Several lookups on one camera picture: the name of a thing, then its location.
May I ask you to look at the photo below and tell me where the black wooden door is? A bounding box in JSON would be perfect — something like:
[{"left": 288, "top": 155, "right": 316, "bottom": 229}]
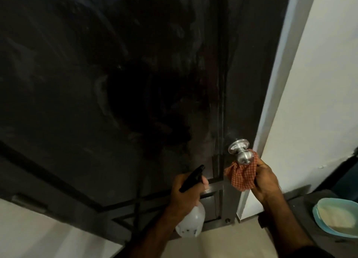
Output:
[{"left": 0, "top": 0, "right": 291, "bottom": 240}]

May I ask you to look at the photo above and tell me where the person's left hand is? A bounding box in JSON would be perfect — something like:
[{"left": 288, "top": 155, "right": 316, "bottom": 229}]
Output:
[{"left": 167, "top": 172, "right": 210, "bottom": 220}]

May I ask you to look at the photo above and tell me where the dark plastic stool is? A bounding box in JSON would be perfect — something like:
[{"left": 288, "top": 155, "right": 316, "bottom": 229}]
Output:
[{"left": 257, "top": 189, "right": 358, "bottom": 258}]

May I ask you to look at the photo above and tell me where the blue bed frame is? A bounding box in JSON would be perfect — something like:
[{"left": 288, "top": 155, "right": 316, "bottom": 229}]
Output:
[{"left": 316, "top": 154, "right": 358, "bottom": 202}]

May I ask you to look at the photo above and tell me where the person's right hand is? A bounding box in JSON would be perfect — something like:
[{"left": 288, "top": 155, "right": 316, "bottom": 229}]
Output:
[{"left": 250, "top": 156, "right": 283, "bottom": 208}]

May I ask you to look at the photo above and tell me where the silver door knob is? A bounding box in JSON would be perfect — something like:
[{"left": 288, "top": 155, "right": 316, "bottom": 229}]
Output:
[{"left": 228, "top": 139, "right": 251, "bottom": 165}]

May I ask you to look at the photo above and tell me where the person's left forearm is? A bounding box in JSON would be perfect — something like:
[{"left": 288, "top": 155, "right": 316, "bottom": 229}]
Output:
[{"left": 123, "top": 207, "right": 182, "bottom": 258}]

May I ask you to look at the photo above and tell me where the person's right forearm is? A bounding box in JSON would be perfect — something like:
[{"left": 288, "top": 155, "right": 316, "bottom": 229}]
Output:
[{"left": 263, "top": 198, "right": 314, "bottom": 258}]

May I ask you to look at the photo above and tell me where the white spray bottle black trigger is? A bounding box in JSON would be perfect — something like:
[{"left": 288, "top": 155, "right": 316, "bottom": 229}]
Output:
[{"left": 175, "top": 165, "right": 206, "bottom": 238}]

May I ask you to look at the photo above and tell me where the orange checked cloth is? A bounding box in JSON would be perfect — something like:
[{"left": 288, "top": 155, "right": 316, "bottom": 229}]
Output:
[{"left": 223, "top": 151, "right": 258, "bottom": 193}]

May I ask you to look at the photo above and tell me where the light green tray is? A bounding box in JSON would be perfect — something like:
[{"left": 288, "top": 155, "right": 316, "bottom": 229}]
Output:
[{"left": 313, "top": 198, "right": 358, "bottom": 239}]

